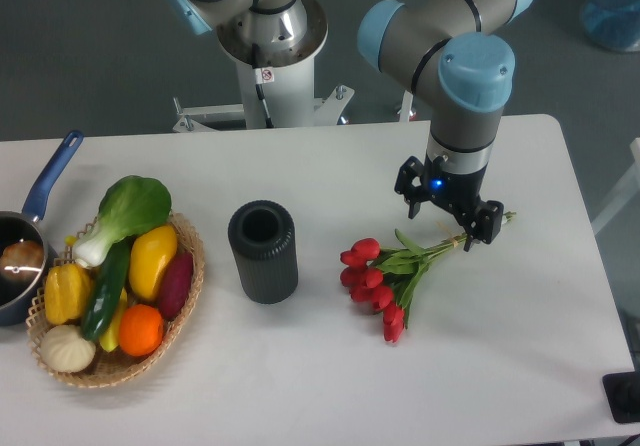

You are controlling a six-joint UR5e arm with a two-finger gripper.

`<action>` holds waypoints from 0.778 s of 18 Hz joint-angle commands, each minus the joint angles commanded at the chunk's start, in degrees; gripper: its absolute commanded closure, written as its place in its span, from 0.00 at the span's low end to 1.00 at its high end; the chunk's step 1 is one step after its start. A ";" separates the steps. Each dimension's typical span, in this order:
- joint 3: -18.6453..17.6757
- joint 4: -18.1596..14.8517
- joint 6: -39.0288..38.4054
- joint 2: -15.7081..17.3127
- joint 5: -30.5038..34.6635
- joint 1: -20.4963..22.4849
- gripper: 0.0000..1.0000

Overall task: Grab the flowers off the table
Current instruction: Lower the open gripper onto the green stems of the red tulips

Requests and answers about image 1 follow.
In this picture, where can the orange fruit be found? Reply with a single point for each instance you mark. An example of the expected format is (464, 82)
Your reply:
(141, 330)

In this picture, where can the green bok choy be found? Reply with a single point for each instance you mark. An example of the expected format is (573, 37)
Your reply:
(132, 206)

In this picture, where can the black device at table edge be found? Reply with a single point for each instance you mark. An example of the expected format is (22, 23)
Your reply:
(622, 392)

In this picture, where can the dark green cucumber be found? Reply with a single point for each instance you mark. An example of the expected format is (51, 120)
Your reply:
(105, 297)

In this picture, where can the red tulip bouquet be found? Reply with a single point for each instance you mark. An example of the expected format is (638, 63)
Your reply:
(387, 278)

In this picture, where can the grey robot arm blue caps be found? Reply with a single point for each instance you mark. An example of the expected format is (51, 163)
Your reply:
(445, 53)

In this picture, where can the yellow bell pepper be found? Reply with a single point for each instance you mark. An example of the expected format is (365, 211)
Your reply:
(66, 293)

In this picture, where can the yellow mango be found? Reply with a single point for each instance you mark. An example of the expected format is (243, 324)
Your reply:
(150, 256)

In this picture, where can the dark grey ribbed vase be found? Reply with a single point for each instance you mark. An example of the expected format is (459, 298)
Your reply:
(261, 234)

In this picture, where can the blue translucent bin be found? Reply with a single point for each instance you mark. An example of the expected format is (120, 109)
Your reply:
(612, 24)

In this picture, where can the white steamed bun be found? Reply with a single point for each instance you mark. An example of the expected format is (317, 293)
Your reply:
(64, 350)

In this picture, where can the yellow banana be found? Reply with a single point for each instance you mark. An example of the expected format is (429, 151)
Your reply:
(109, 340)

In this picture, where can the blue saucepan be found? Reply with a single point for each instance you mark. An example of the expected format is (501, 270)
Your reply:
(24, 225)

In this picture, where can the purple sweet potato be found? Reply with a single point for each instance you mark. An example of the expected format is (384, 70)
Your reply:
(175, 285)

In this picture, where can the brown bread in pan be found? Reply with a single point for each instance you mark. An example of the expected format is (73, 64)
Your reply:
(22, 261)

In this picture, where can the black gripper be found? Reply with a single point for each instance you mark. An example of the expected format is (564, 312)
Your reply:
(458, 194)

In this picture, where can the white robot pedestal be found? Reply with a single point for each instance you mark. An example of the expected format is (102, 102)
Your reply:
(274, 56)

